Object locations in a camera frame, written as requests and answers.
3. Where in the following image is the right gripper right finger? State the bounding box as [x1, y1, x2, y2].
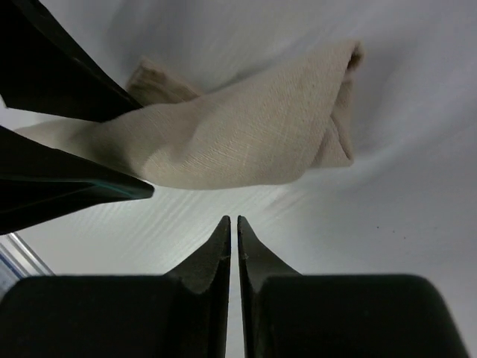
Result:
[237, 217, 468, 357]

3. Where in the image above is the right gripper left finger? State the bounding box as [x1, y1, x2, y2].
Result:
[1, 217, 231, 357]

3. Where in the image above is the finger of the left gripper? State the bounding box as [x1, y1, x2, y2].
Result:
[1, 0, 141, 122]
[1, 127, 154, 235]

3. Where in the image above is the beige cloth napkin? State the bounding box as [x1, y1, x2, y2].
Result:
[18, 40, 363, 190]

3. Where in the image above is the aluminium rail front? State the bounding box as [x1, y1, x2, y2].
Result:
[0, 233, 54, 298]

